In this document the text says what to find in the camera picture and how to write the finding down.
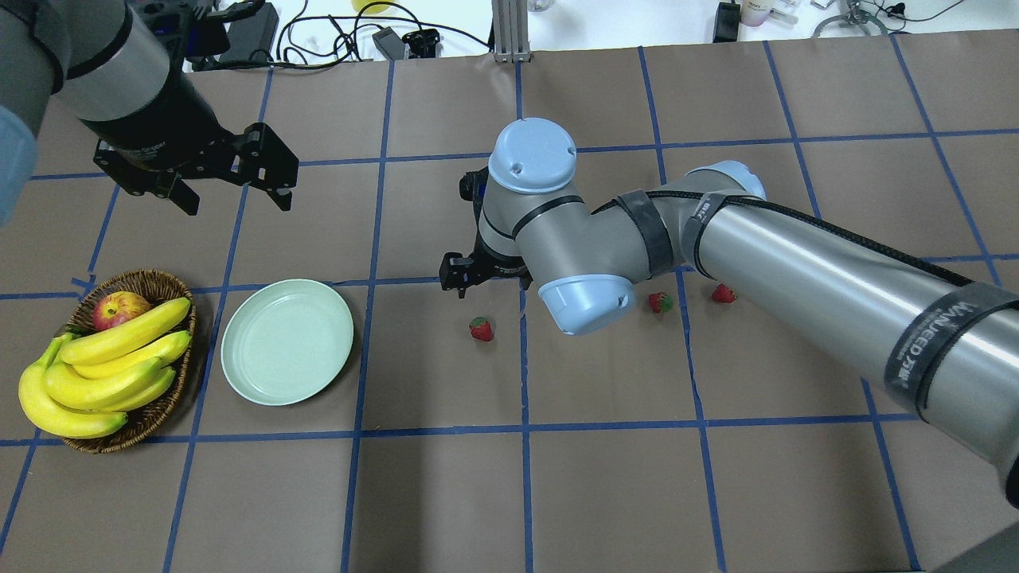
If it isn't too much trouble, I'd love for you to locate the red strawberry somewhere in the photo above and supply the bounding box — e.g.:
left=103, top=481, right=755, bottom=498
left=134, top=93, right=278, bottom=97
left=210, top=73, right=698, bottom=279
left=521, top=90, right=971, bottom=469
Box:
left=710, top=283, right=739, bottom=305
left=468, top=316, right=494, bottom=342
left=647, top=291, right=676, bottom=314

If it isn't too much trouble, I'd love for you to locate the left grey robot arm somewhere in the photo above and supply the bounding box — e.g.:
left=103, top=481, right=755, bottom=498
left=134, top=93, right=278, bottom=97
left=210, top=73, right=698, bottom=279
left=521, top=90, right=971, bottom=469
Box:
left=1, top=1, right=299, bottom=224

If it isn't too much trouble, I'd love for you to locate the light green plate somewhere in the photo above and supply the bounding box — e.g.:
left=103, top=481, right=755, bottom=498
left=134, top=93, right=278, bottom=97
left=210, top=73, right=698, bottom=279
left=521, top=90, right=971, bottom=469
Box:
left=220, top=279, right=354, bottom=407

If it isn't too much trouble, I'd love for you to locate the yellow banana bunch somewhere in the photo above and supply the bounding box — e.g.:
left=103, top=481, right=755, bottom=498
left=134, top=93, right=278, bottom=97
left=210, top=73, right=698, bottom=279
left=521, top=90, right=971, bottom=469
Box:
left=18, top=297, right=192, bottom=439

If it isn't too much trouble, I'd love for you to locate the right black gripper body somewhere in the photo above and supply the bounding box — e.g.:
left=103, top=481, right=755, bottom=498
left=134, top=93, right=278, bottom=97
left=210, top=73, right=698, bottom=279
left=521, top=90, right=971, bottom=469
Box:
left=469, top=231, right=531, bottom=287

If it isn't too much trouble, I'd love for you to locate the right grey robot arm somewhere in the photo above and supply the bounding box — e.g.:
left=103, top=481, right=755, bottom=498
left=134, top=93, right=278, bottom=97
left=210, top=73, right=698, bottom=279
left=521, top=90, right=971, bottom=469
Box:
left=438, top=117, right=1018, bottom=505

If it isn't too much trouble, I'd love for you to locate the black laptop power brick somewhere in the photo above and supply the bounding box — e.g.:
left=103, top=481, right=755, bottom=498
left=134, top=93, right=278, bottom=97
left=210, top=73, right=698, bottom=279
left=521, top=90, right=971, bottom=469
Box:
left=221, top=2, right=278, bottom=62

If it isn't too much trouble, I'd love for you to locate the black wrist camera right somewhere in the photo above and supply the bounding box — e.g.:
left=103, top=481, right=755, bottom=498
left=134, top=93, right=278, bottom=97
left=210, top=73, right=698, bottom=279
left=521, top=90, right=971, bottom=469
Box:
left=459, top=167, right=489, bottom=226

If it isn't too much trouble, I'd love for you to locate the black power adapter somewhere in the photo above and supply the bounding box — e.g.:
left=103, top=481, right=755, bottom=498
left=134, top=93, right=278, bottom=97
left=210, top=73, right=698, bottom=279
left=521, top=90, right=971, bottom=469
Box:
left=711, top=1, right=741, bottom=43

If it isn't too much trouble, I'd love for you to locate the wicker fruit basket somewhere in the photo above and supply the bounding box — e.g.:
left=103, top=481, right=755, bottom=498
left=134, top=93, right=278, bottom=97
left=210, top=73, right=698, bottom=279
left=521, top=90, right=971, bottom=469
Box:
left=54, top=268, right=197, bottom=454

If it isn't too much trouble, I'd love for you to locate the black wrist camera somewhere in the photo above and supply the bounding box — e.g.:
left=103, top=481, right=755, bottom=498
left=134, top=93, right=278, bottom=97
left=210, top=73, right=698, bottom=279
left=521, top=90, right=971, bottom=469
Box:
left=459, top=167, right=489, bottom=226
left=132, top=1, right=264, bottom=60

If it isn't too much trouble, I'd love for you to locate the aluminium frame post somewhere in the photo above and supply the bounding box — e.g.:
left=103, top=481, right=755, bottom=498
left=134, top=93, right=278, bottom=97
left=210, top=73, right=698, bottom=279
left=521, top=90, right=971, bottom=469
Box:
left=491, top=0, right=532, bottom=63

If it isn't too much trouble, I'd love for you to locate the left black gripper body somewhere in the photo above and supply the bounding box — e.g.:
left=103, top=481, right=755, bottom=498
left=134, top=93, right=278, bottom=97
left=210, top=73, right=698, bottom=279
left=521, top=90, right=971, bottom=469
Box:
left=84, top=69, right=268, bottom=188

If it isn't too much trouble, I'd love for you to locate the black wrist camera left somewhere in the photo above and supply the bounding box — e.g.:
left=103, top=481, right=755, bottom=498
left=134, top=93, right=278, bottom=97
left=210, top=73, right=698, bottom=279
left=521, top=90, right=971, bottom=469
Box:
left=132, top=1, right=264, bottom=60

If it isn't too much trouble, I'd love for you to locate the red yellow apple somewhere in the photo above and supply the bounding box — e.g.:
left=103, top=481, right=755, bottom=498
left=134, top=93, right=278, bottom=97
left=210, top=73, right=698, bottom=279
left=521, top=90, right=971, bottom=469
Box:
left=92, top=290, right=153, bottom=331

